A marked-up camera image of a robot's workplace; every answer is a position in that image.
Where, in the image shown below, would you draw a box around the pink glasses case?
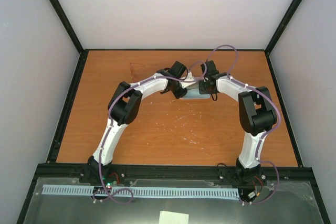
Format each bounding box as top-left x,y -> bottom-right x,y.
181,82 -> 211,100

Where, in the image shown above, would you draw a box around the light blue cleaning cloth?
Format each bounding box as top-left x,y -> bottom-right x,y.
183,89 -> 211,100

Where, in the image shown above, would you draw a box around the transparent red sunglasses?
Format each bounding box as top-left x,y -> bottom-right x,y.
130,62 -> 159,82

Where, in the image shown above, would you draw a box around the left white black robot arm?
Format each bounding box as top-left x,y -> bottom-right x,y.
88,61 -> 195,184

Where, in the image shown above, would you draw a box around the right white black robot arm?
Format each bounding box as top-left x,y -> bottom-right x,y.
198,61 -> 279,183

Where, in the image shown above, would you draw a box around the pale yellow paper note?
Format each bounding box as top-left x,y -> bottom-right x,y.
159,211 -> 189,224

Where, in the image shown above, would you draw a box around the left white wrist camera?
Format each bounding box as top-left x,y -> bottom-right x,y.
180,71 -> 198,88

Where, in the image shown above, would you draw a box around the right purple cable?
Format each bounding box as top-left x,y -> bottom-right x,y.
207,45 -> 282,206

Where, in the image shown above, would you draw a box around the purple cable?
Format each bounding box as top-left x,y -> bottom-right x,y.
92,61 -> 208,205
207,45 -> 282,206

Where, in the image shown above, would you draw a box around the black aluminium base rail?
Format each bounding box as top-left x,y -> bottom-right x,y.
36,163 -> 314,186

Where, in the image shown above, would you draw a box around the light blue slotted cable duct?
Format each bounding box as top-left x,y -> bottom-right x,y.
41,185 -> 239,200

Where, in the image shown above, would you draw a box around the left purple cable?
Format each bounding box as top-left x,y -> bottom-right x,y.
92,61 -> 208,205

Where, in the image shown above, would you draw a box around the left black frame post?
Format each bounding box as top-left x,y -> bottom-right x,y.
49,0 -> 84,54

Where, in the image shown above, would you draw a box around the black frame post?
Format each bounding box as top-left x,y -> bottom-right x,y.
49,0 -> 84,54
265,0 -> 303,56

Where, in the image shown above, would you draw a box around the right black frame post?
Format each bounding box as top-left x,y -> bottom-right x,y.
265,0 -> 303,56

